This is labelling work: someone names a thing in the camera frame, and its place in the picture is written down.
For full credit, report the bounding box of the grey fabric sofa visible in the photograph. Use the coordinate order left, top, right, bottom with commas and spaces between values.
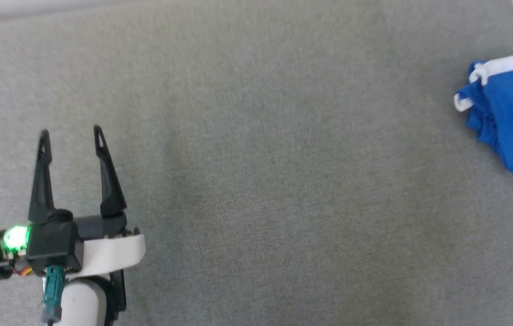
0, 0, 513, 326

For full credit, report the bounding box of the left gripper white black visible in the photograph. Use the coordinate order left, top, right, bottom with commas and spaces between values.
0, 125, 147, 283

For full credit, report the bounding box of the thin black cable teal plug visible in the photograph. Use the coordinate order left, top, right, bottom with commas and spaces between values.
39, 265, 68, 326

